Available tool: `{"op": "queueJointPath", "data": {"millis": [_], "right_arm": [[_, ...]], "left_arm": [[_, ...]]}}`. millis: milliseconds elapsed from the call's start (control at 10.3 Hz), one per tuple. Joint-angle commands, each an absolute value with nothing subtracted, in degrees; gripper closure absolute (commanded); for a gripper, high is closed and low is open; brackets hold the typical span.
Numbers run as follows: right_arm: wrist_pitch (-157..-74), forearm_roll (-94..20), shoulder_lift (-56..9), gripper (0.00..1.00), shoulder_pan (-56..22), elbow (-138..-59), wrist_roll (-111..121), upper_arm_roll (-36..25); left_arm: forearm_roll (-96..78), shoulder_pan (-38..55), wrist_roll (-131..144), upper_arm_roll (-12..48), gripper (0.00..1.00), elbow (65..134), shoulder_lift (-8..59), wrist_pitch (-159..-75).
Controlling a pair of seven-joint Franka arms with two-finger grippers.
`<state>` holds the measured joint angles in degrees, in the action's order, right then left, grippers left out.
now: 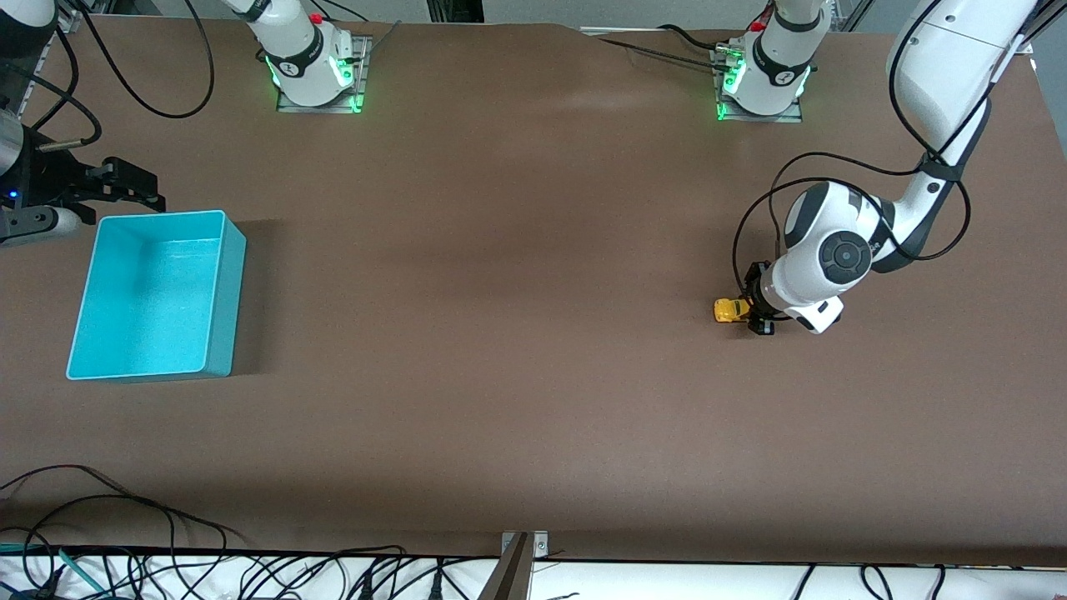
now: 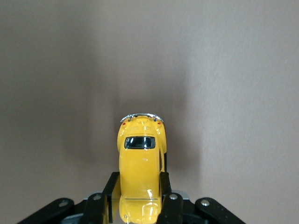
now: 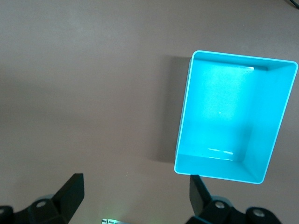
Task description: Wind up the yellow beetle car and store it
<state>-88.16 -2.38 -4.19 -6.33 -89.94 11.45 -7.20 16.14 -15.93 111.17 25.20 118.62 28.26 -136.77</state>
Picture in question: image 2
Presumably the yellow beetle toy car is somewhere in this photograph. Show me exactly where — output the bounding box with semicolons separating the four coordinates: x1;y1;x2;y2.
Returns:
116;112;168;224

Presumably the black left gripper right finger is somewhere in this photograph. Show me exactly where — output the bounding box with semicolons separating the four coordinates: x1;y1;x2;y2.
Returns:
158;172;246;224

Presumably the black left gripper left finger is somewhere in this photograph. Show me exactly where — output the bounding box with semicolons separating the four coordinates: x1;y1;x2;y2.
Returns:
20;171;121;224

